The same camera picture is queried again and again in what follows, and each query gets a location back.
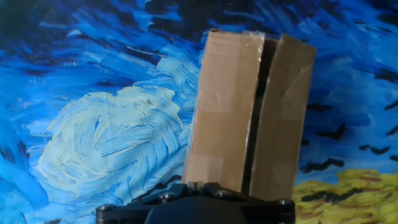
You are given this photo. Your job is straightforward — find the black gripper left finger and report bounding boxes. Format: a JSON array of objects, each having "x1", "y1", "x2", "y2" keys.
[{"x1": 95, "y1": 182, "x2": 197, "y2": 224}]

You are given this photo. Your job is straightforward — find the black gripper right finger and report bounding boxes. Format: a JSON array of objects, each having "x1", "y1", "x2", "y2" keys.
[{"x1": 197, "y1": 182, "x2": 297, "y2": 224}]

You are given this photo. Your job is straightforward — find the brown cardboard shipping box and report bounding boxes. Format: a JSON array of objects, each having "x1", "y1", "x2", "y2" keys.
[{"x1": 182, "y1": 28, "x2": 318, "y2": 202}]

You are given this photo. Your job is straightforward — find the wheatfield painting print tablecloth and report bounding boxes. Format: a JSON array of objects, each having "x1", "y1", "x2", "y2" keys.
[{"x1": 0, "y1": 0, "x2": 398, "y2": 224}]

